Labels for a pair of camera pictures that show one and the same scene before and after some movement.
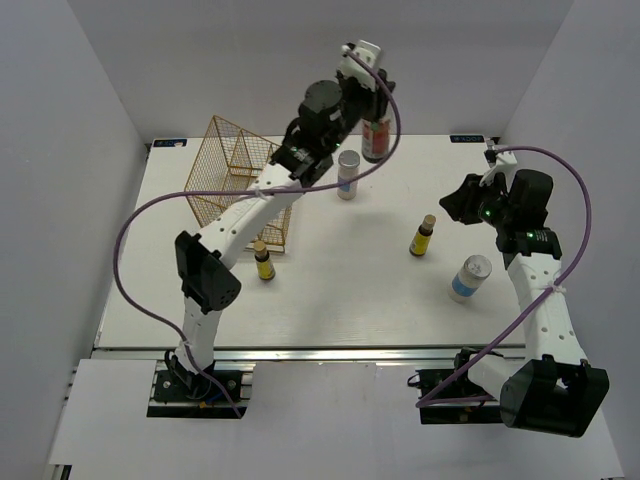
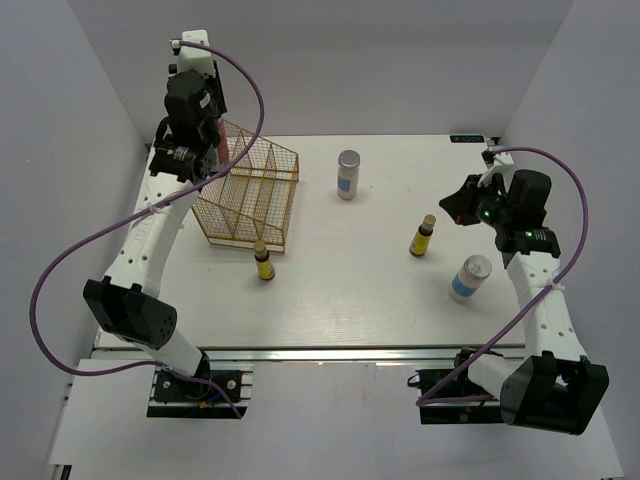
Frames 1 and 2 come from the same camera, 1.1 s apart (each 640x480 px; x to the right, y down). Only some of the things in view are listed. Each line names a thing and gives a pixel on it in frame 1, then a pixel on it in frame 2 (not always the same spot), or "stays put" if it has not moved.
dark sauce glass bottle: (375, 139) → (223, 147)
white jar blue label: (474, 270) stays put
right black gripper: (459, 204) stays put
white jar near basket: (348, 167) stays put
